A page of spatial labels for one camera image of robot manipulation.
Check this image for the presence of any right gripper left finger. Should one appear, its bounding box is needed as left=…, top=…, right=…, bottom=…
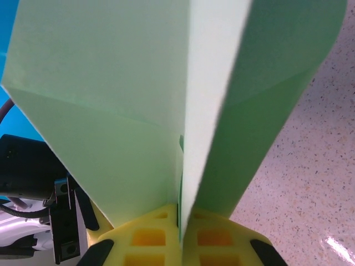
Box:
left=80, top=203, right=182, bottom=266

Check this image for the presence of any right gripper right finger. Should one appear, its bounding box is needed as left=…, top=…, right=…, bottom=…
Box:
left=181, top=207, right=289, bottom=266

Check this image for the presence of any light green sponge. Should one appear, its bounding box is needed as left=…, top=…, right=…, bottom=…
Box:
left=1, top=0, right=349, bottom=242

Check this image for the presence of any thin black left wrist wire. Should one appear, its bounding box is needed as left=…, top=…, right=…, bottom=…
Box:
left=0, top=204, right=53, bottom=222

